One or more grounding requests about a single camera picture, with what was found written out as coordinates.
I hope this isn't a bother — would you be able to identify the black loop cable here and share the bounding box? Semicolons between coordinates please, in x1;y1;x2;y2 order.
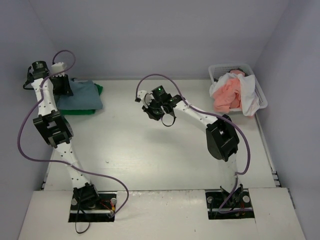
74;209;91;235

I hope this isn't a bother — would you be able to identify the white t shirt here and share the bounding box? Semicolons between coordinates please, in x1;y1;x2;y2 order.
209;72;261;117

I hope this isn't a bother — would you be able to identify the pink t shirt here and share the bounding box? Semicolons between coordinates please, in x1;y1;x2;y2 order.
211;69;261;113

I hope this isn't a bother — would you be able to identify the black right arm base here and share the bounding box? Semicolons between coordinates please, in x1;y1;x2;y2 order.
205;187;255;220

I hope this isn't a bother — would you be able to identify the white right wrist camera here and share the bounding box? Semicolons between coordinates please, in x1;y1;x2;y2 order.
135;90;154;106

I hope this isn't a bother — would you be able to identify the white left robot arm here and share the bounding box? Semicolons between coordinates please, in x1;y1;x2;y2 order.
25;61;100;210

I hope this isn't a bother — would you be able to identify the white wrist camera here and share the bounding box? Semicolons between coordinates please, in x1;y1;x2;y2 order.
51;62;68;77
135;90;154;106

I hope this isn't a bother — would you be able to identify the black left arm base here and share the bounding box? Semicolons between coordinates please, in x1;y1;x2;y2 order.
68;192;117;223

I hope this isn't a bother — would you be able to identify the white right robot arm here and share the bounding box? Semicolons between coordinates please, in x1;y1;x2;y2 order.
136;86;240;206

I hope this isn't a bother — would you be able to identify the green t shirt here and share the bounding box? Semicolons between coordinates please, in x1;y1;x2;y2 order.
60;83;104;116

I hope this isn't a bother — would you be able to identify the white laundry basket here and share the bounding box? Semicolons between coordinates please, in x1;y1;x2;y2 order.
208;62;268;109

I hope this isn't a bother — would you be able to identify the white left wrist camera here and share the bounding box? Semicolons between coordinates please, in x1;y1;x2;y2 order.
51;62;68;77

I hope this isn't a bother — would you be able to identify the grey-blue t shirt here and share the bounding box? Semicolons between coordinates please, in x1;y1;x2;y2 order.
56;80;103;111

